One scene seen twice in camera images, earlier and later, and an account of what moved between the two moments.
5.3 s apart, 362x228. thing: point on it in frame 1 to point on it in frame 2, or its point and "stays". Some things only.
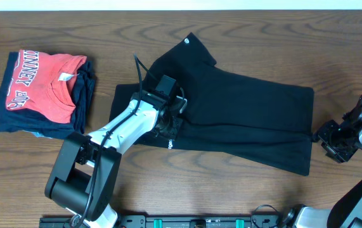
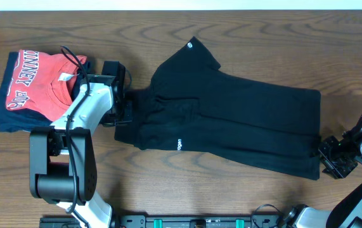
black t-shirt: [231, 114] stays
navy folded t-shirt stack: [23, 121] stays
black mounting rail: [174, 221] stays
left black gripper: [170, 125] to [127, 111]
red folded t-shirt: [42, 83] stays
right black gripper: [331, 143] to [328, 155]
